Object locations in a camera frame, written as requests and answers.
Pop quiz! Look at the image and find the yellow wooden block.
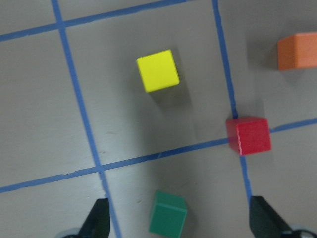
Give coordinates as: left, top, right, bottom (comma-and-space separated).
136, 49, 180, 93

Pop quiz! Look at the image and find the red wooden block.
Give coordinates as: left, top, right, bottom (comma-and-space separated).
226, 116, 271, 156

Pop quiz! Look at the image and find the green wooden block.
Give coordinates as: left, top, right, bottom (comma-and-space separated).
149, 190, 188, 238

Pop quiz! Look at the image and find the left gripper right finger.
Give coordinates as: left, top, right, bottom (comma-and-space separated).
249, 196, 293, 238

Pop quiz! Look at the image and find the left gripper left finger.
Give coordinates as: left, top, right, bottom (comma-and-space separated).
78, 198, 110, 238

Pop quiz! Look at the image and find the orange wooden block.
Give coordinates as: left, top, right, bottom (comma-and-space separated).
277, 32, 317, 71

